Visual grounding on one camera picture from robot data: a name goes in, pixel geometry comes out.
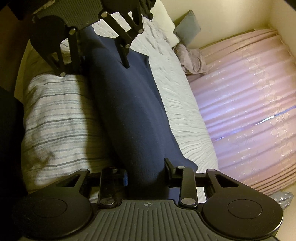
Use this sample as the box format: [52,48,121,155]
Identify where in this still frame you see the navy blue garment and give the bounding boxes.
[79,27,197,200]

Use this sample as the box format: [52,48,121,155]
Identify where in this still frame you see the cream pillow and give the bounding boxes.
[151,1,179,48]

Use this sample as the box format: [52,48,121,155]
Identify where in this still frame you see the white textured bed cover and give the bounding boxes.
[15,18,218,192]

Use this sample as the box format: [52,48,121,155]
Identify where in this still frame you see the grey cushion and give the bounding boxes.
[173,10,201,46]

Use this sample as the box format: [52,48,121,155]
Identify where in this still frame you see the lilac crumpled cloth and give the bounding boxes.
[173,43,212,75]

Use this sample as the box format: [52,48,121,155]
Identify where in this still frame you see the pink pleated curtain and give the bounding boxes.
[188,28,295,195]

